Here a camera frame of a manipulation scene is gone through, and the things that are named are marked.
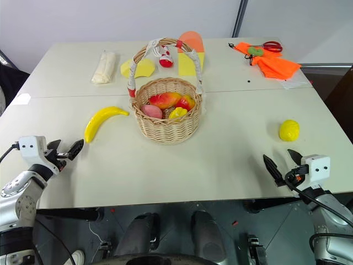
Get wicker basket with handle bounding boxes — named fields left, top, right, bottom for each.
left=127, top=36, right=205, bottom=146

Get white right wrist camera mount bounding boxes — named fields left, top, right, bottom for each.
left=301, top=155, right=331, bottom=192

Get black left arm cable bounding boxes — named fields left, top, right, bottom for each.
left=0, top=141, right=20, bottom=164

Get grey window frame post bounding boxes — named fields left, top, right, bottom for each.
left=231, top=0, right=248, bottom=38

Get yellow toy pepper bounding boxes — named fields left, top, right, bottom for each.
left=168, top=107, right=189, bottom=123

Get yellow rectangular block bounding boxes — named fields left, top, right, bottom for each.
left=177, top=49, right=206, bottom=77

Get red handled scissors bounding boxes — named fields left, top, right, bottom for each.
left=256, top=40, right=284, bottom=54

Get clear plastic bag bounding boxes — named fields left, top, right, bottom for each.
left=280, top=72, right=313, bottom=90

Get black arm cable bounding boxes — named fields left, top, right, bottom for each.
left=286, top=170, right=353, bottom=265
left=0, top=141, right=20, bottom=164

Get small red yellow toy mango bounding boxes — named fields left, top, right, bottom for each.
left=175, top=94, right=196, bottom=112

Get white paper note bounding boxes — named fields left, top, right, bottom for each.
left=12, top=93, right=31, bottom=106

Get brown wooden furniture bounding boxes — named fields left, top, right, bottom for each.
left=299, top=64, right=353, bottom=166

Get yellow toy lemon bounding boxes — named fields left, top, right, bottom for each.
left=278, top=119, right=301, bottom=142

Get red white toy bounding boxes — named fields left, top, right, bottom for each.
left=154, top=45, right=175, bottom=68

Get white rolled cloth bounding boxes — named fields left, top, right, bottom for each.
left=90, top=50, right=118, bottom=85

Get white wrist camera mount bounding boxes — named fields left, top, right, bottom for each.
left=18, top=135, right=60, bottom=175
left=301, top=155, right=331, bottom=192

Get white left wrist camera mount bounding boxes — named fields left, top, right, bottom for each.
left=18, top=135, right=60, bottom=175

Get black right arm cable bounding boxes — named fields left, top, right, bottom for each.
left=286, top=170, right=353, bottom=265

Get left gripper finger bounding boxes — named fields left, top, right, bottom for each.
left=47, top=139, right=62, bottom=152
left=67, top=139, right=85, bottom=161

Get black table base bar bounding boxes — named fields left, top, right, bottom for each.
left=242, top=199, right=301, bottom=214
left=35, top=207, right=105, bottom=222

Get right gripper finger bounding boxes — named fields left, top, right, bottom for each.
left=262, top=154, right=285, bottom=188
left=287, top=149, right=303, bottom=167

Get yellow toy banana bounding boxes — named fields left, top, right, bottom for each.
left=84, top=105, right=130, bottom=144

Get orange drawstring cloth bag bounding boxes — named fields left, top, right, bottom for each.
left=228, top=41, right=302, bottom=80

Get pink toy peach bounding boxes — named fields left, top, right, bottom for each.
left=141, top=104, right=164, bottom=119

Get large red yellow toy mango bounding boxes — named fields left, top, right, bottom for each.
left=148, top=92, right=183, bottom=110

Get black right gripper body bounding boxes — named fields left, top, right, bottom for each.
left=285, top=165, right=309, bottom=192

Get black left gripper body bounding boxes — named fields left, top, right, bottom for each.
left=44, top=148, right=70, bottom=172

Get orange arch block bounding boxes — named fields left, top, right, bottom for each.
left=178, top=30, right=206, bottom=54

